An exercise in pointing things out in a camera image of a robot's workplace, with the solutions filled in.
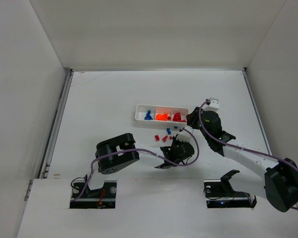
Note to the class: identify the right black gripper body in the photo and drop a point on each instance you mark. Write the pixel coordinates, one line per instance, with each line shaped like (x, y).
(193, 118)

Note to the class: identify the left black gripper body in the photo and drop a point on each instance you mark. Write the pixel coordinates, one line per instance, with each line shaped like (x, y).
(177, 144)

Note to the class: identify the large blue curved lego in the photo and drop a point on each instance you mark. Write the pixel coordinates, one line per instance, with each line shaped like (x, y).
(148, 115)

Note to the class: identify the orange spiral lego piece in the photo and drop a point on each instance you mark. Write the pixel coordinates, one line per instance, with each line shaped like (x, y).
(159, 117)

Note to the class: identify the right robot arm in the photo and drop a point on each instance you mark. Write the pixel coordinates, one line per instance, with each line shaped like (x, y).
(279, 177)

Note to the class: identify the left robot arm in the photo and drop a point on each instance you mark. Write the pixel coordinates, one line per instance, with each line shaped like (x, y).
(115, 154)

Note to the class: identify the red curved lego piece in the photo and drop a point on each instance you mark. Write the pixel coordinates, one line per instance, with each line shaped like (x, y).
(157, 138)

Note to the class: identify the white three-compartment tray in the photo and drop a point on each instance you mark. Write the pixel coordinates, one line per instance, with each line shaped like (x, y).
(141, 111)

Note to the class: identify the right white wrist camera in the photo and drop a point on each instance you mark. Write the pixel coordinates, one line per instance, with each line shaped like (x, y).
(212, 105)

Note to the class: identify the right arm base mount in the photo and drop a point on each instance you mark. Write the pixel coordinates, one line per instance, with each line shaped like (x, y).
(220, 194)

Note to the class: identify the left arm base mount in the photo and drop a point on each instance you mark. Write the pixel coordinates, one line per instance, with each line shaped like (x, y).
(103, 198)

